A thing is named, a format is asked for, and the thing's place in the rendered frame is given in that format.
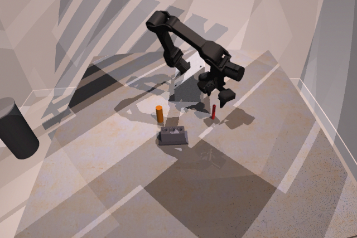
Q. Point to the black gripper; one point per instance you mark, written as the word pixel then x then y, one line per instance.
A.
pixel 225 95

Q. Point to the orange cylinder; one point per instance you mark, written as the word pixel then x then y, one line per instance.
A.
pixel 159 114

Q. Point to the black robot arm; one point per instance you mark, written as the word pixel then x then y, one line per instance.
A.
pixel 209 51

